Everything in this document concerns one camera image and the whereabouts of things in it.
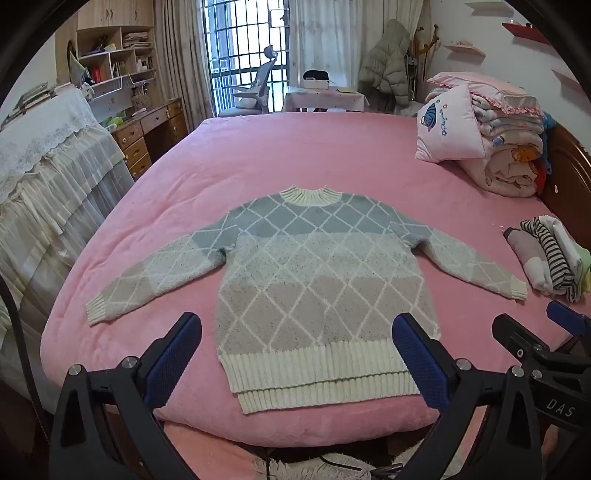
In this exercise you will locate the folded cartoon print quilt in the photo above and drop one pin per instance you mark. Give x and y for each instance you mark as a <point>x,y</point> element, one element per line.
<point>512,157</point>

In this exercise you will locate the white box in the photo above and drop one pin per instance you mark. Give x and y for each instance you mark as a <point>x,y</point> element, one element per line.
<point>316,84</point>

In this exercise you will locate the pink embroidered pillow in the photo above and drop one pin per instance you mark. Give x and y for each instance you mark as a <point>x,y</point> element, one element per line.
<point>450,134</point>

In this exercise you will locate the grey office chair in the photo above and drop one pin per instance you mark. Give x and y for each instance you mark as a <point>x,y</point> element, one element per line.
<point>258,83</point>

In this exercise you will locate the folded yellow green garment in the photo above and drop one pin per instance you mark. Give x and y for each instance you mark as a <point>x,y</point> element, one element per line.
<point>585,272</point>

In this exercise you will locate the wooden wall cabinet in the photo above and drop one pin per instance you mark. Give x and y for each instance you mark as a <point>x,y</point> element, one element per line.
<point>115,14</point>

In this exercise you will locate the pile of folded clothes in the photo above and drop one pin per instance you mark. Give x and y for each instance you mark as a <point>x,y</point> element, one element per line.
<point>556,258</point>

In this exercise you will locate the blue plush toy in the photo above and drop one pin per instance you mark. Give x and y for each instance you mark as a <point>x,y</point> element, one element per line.
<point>548,127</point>

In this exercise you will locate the black cloth bundle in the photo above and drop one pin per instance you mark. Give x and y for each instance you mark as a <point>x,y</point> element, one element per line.
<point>315,74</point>

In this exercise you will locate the grey green puffer coat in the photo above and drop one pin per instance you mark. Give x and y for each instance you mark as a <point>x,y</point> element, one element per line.
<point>385,60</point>

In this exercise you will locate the beige curtain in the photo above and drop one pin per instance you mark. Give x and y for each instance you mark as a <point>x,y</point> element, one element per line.
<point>182,60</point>

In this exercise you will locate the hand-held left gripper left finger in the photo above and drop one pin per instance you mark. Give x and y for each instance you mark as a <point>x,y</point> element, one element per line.
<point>173,355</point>

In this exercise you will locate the diamond pattern knit sweater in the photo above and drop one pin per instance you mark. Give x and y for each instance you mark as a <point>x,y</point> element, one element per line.
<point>300,277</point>

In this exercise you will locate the wooden headboard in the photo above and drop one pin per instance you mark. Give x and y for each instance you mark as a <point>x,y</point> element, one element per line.
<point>568,184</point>

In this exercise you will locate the row of books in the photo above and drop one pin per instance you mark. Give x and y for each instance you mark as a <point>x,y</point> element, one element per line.
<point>30,99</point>

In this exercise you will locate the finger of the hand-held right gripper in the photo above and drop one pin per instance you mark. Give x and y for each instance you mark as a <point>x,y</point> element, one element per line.
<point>515,334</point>
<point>570,318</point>

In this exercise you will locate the sheer white curtain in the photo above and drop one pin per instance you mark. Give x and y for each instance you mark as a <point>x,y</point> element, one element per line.
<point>332,41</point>

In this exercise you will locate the wooden coat rack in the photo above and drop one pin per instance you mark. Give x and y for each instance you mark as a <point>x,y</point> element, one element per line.
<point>422,50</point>

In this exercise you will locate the pink ruffled pillow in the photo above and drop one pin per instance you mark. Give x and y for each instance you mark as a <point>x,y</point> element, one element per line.
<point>485,85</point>

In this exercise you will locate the wooden shelf hutch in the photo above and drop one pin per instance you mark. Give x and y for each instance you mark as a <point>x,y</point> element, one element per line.
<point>115,55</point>

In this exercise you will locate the pink wall shelf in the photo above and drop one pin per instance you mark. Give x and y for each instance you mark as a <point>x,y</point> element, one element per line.
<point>466,48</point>
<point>565,77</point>

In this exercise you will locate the white lace furniture cover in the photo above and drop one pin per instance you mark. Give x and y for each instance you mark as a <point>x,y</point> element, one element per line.
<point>55,184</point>

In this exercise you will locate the red wall shelf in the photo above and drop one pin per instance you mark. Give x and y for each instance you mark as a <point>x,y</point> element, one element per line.
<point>526,32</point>

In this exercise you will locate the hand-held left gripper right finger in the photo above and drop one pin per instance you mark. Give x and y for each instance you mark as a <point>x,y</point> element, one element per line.
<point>420,364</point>

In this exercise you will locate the white fringed rug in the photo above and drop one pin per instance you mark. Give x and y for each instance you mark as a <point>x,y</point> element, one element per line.
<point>300,470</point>

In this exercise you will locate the pink bed blanket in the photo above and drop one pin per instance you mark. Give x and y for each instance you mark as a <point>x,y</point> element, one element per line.
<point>323,152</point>

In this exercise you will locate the wooden desk with drawers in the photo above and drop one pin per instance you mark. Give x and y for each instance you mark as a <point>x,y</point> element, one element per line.
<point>157,124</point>

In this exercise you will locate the folded white garment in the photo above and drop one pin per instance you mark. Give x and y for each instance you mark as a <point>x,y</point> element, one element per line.
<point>565,237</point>

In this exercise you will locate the barred window door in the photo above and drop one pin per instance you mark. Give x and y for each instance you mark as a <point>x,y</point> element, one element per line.
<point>240,37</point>

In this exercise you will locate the small table with tablecloth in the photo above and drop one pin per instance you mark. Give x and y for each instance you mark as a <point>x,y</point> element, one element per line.
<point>323,100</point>

